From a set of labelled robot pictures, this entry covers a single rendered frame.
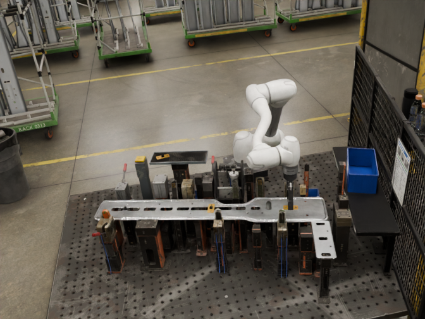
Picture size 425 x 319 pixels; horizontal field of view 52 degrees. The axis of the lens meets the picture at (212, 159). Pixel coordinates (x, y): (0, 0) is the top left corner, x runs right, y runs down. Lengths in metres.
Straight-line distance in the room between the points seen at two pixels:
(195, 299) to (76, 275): 0.77
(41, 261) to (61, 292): 1.42
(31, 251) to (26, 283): 0.40
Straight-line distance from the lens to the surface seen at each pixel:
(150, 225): 2.49
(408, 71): 4.64
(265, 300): 2.47
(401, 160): 2.39
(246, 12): 9.65
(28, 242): 4.43
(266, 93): 2.72
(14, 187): 4.98
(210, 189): 2.70
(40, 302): 3.80
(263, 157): 2.26
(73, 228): 3.20
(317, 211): 2.56
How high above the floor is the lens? 2.57
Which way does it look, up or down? 31 degrees down
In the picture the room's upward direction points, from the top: 6 degrees counter-clockwise
